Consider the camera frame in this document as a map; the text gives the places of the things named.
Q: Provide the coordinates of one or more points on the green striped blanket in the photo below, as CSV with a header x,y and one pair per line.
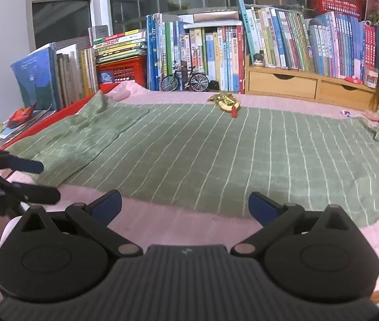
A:
x,y
209,157

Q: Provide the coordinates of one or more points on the row of books on organiser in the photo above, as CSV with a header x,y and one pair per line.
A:
x,y
326,43

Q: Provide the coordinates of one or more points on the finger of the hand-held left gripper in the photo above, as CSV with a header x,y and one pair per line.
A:
x,y
39,194
25,166

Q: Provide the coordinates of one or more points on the red plastic basket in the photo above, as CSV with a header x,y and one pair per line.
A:
x,y
126,72
336,3

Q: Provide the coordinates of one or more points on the small pink white wrapper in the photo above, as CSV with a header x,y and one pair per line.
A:
x,y
346,113

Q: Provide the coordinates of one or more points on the grey flat box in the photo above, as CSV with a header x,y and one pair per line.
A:
x,y
214,17

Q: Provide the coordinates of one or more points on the row of leaning books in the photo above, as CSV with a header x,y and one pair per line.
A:
x,y
72,77

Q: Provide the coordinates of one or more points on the toy bicycle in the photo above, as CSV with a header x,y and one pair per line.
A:
x,y
199,82

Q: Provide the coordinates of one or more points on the yellow ribbon bow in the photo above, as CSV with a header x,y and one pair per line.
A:
x,y
0,129

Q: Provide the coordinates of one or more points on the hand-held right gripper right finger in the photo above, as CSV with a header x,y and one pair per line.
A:
x,y
263,207

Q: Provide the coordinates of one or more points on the stack of flat books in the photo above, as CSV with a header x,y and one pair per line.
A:
x,y
119,48

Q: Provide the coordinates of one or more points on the row of tall upright books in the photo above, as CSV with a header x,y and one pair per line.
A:
x,y
176,46

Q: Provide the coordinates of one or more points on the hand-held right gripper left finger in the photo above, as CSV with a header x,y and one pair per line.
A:
x,y
107,204

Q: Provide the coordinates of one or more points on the window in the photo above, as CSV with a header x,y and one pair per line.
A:
x,y
62,20

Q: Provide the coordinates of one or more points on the small dark figurine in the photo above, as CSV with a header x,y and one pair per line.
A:
x,y
258,58

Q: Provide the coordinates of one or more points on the small red wrapper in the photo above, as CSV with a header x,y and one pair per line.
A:
x,y
235,112

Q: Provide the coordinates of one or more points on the wooden drawer organiser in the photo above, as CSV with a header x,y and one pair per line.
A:
x,y
283,85

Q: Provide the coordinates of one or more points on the gold foil wrapper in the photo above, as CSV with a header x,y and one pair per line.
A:
x,y
224,100

